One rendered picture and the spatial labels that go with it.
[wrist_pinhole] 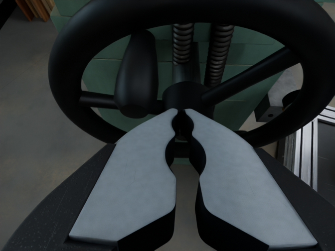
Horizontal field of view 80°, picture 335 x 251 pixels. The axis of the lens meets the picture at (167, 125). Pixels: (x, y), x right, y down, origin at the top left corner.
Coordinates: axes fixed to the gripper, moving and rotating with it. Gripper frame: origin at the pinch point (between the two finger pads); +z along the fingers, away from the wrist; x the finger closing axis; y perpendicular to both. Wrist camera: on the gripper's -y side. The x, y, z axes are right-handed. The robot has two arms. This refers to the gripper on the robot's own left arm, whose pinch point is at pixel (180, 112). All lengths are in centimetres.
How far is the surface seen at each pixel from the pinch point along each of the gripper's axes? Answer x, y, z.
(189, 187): 11, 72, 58
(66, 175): -50, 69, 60
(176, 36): 0.0, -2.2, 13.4
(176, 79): 0.1, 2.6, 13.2
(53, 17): -19.8, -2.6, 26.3
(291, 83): 30, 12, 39
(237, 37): 7.2, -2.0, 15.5
